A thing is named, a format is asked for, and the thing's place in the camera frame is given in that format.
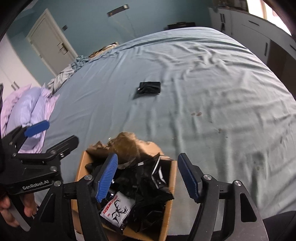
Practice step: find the silver deer packet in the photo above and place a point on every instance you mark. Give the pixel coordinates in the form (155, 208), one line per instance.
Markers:
(117, 209)

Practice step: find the black box behind bed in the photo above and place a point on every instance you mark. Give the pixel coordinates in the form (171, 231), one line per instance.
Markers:
(180, 25)

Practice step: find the teal bed sheet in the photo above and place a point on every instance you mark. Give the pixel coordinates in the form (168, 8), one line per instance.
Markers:
(219, 104)

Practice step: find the black snack packets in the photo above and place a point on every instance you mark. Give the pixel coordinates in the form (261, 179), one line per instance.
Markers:
(148, 185)

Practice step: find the person's left hand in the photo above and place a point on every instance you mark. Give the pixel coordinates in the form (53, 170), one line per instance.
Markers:
(10, 213)

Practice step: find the black snack packet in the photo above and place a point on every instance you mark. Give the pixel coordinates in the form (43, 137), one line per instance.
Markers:
(149, 87)

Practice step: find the lilac pillow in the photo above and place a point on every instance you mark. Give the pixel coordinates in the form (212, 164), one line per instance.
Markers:
(26, 106)

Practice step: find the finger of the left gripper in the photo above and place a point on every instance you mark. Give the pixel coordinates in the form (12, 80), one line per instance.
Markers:
(65, 147)
(37, 128)

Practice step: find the cardboard box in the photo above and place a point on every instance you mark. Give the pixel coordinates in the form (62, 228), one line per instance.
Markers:
(129, 196)

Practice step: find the crumpled brown paper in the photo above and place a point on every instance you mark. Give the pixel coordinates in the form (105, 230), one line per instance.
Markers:
(127, 147)

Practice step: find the white door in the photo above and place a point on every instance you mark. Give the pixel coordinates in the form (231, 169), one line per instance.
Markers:
(51, 45)

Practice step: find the black wall strip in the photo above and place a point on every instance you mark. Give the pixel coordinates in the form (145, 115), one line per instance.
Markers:
(117, 10)

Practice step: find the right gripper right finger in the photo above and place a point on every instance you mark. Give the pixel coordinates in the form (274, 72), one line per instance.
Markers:
(192, 177)

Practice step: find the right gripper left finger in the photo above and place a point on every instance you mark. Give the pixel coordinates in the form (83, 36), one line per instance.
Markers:
(103, 176)

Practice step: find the white wardrobe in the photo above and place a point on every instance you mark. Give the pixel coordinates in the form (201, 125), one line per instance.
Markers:
(14, 74)

